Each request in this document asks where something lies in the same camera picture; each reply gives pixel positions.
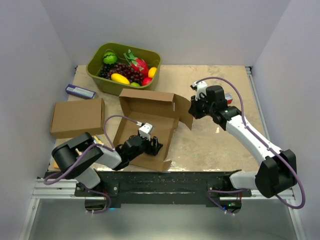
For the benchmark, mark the aluminium frame rail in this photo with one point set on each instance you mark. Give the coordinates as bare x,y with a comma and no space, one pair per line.
64,189

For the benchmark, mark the closed brown cardboard box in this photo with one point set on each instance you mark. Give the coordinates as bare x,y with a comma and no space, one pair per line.
72,118

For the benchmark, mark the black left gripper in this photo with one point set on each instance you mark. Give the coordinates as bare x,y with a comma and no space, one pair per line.
152,149

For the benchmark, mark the olive green plastic bin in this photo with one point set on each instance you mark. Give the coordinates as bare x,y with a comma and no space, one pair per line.
153,59

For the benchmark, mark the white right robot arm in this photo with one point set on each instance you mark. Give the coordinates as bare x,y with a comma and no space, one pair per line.
276,166

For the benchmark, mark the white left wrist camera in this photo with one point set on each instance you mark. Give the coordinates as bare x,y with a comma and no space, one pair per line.
145,130

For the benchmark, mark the red toy apple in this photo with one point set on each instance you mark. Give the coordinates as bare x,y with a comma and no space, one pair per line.
146,81

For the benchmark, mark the green toy melon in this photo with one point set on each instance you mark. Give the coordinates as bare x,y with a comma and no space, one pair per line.
109,58

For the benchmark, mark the green toy lime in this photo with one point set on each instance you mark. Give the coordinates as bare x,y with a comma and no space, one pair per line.
135,84

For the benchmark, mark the red white snack packet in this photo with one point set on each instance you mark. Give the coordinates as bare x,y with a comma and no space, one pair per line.
228,98

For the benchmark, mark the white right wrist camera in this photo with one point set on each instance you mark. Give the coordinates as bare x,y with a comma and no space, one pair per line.
200,89

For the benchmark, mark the black toy grapes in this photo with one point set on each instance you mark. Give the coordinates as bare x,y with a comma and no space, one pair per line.
105,71

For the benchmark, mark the orange sponge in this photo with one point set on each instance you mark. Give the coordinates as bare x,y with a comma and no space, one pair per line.
55,165

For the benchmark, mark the purple rectangular box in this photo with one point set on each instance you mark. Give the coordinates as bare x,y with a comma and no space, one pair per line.
80,92

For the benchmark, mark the pink toy dragon fruit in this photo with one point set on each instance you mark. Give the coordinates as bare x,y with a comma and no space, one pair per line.
136,63

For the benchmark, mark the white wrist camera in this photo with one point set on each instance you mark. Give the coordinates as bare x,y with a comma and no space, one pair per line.
145,130
200,89

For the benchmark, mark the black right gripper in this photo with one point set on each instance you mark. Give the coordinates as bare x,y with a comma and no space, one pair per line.
193,110

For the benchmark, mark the orange toy fruit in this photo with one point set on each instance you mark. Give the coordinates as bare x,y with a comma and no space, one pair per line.
151,72

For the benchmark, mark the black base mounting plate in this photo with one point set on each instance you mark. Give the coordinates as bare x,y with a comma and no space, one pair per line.
171,188

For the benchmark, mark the dark purple toy grapes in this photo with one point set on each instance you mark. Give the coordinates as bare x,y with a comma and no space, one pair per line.
128,72

